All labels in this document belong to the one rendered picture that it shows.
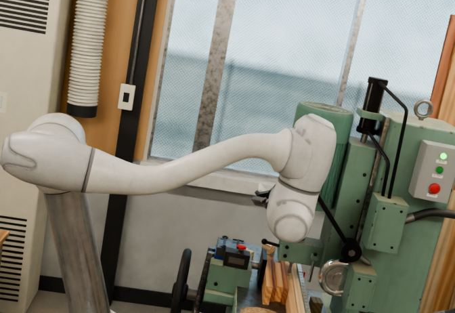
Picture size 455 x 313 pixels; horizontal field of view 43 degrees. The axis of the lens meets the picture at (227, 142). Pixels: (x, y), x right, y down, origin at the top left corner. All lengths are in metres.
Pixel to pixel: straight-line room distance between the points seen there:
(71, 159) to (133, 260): 2.23
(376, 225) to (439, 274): 1.67
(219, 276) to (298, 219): 0.65
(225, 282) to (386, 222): 0.54
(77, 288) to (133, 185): 0.37
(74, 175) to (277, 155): 0.44
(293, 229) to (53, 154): 0.54
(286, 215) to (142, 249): 2.17
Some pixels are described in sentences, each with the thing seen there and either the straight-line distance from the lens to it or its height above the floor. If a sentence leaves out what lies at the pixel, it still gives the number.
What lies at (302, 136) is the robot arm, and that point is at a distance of 1.29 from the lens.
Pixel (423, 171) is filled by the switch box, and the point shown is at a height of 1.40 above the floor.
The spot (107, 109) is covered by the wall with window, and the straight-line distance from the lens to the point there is 3.16.
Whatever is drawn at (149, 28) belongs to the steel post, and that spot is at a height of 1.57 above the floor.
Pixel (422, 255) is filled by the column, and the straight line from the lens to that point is 1.87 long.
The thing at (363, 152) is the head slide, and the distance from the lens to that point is 1.77.
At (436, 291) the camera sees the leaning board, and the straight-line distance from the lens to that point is 3.43.
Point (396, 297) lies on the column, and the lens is 1.91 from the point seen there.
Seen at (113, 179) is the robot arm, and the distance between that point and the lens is 1.25.
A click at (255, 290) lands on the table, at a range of 1.89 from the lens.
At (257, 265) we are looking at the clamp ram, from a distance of 1.93.
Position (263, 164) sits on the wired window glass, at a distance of 3.31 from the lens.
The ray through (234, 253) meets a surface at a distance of 1.85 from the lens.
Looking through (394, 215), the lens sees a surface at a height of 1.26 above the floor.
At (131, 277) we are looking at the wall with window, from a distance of 3.47.
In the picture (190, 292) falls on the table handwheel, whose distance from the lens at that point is 1.97.
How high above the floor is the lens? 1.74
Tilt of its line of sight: 13 degrees down
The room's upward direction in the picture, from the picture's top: 11 degrees clockwise
